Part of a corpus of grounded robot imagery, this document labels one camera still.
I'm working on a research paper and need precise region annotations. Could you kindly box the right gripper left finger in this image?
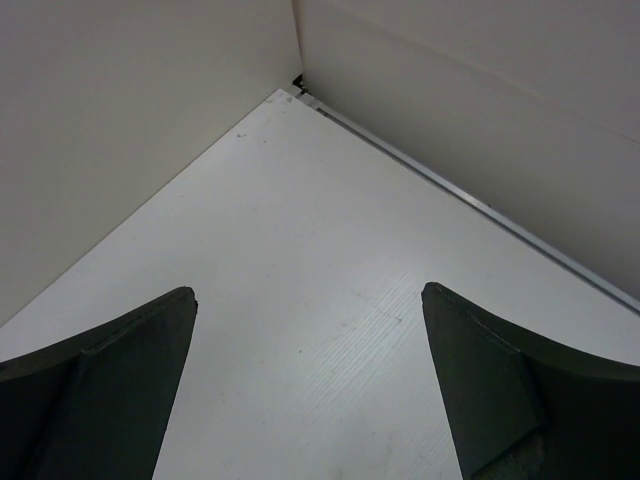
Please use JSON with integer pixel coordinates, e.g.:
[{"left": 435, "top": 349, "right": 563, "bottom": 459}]
[{"left": 1, "top": 287, "right": 198, "bottom": 479}]

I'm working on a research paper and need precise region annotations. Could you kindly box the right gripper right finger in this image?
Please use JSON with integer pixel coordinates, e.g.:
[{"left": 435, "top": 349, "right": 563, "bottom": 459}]
[{"left": 422, "top": 282, "right": 639, "bottom": 479}]

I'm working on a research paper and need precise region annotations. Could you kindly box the aluminium table edge rail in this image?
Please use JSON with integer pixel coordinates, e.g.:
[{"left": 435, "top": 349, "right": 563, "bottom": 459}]
[{"left": 291, "top": 74, "right": 639, "bottom": 314}]

